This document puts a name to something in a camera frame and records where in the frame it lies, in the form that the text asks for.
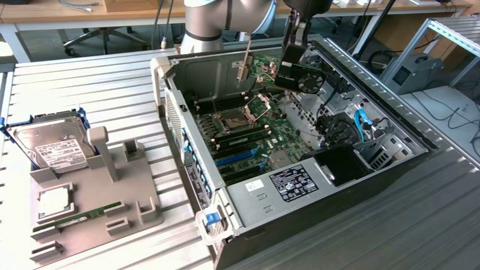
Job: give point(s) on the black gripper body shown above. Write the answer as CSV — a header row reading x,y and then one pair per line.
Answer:
x,y
306,7

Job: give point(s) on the green graphics card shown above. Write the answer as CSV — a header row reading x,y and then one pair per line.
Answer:
x,y
262,70

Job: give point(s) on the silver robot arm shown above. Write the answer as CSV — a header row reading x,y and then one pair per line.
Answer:
x,y
205,22

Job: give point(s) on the black chair base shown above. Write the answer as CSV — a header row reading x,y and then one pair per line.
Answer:
x,y
322,24

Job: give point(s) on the wooden desk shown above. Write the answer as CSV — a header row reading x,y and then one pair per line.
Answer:
x,y
356,9
56,14

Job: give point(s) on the metal drive cage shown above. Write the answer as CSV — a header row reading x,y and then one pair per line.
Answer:
x,y
302,107

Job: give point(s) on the metal socket cover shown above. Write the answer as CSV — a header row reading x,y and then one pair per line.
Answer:
x,y
258,105

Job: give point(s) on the black slanted pole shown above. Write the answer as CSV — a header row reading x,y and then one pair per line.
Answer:
x,y
385,8

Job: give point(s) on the grey open PC case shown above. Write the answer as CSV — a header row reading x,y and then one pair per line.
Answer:
x,y
209,73

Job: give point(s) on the thin locking lever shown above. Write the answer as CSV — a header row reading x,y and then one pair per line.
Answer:
x,y
213,104

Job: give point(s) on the CPU socket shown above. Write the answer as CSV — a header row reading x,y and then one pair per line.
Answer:
x,y
232,121

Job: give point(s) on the green motherboard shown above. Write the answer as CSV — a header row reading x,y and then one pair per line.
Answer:
x,y
278,135

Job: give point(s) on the black RAM slot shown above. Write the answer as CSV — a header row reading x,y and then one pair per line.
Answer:
x,y
240,132

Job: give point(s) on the black RAM stick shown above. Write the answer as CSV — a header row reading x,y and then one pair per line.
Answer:
x,y
240,140

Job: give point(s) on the grey control box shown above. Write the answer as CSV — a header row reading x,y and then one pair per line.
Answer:
x,y
416,73

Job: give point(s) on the grey chipset heatsink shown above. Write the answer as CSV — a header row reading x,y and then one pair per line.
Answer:
x,y
281,159

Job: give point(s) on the blue expansion slot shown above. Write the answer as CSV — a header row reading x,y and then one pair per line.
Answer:
x,y
233,159

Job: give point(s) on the black expansion slot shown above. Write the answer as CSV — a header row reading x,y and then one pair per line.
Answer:
x,y
240,168
246,175

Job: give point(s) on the metal disk bay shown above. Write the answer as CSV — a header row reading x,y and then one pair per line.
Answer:
x,y
382,154

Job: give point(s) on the white side table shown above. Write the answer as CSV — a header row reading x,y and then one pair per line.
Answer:
x,y
430,118

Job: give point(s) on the cardboard box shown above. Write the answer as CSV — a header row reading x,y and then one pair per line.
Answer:
x,y
126,5

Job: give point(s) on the blue card retainer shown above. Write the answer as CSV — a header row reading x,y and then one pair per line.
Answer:
x,y
194,168

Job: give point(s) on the black office chair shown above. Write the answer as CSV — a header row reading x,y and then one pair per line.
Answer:
x,y
101,36

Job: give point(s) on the grey power supply unit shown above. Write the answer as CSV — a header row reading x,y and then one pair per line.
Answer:
x,y
258,202

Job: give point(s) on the blue disk caddy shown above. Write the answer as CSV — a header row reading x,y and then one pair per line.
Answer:
x,y
80,118

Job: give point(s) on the blue case latch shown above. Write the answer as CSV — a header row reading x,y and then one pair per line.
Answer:
x,y
210,219

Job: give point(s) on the silver hard disk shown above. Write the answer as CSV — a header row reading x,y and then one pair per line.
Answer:
x,y
48,137

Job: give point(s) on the grey parts rack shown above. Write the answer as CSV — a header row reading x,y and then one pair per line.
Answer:
x,y
97,194

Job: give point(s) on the green RAM stick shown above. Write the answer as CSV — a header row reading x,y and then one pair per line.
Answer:
x,y
93,211

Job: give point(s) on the silver CPU chip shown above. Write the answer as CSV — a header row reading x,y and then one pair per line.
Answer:
x,y
53,204

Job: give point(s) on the aluminium profile frame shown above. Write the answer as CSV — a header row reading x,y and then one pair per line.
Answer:
x,y
449,31

